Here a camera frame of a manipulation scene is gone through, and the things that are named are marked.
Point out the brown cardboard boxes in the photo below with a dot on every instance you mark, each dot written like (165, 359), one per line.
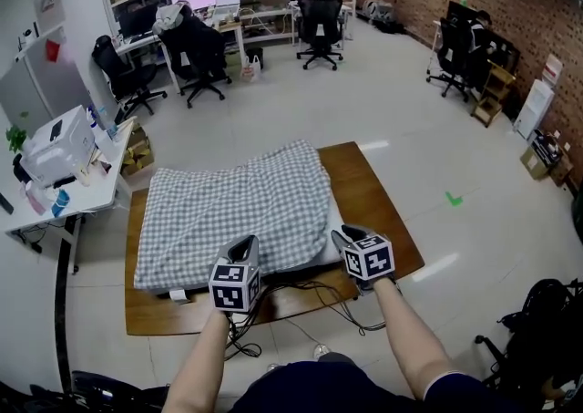
(139, 151)

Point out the black monitor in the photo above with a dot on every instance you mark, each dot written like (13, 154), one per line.
(136, 21)

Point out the white desk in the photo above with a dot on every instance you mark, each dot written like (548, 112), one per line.
(91, 194)

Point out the white printer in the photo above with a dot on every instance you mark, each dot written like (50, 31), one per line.
(59, 147)

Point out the red paper sheet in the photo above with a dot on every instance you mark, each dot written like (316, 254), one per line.
(53, 50)

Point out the white air purifier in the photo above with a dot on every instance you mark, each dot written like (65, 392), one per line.
(535, 108)

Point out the green floor tape mark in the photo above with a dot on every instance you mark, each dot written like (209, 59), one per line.
(453, 199)

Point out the wooden step stool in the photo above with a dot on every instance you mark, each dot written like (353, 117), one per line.
(494, 92)

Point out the person's right forearm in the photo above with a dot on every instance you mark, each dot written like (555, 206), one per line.
(412, 338)

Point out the grey black bag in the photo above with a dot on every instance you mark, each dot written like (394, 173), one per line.
(380, 10)

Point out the black mesh office chair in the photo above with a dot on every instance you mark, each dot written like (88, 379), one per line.
(120, 74)

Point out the white plastic bag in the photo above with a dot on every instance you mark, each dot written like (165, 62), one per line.
(251, 70)

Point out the black office chair with jacket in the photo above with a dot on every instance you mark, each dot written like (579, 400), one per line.
(200, 55)

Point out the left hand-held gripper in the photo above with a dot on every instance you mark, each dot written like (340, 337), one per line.
(234, 290)

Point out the green potted plant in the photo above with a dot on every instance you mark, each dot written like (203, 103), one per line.
(16, 137)

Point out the grey white checked cloth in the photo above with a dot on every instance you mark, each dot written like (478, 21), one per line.
(237, 210)

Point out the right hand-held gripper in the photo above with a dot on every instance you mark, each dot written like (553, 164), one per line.
(369, 261)

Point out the grey refrigerator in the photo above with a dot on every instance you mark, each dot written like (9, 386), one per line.
(41, 83)

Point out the black folded stand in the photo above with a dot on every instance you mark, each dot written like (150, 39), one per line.
(542, 324)

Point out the white wall poster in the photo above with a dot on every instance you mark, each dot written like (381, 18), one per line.
(48, 1)

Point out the black equipment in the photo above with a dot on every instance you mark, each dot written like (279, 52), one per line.
(82, 395)

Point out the person's dark blue clothing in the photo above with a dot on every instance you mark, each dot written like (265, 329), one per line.
(337, 388)

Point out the person's left forearm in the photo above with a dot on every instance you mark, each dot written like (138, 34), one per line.
(200, 361)

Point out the grey jacket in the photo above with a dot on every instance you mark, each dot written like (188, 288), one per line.
(169, 17)

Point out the cardboard box with black items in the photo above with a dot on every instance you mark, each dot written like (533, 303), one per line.
(542, 153)

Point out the person's white shoe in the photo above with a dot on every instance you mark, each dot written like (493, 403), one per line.
(321, 350)

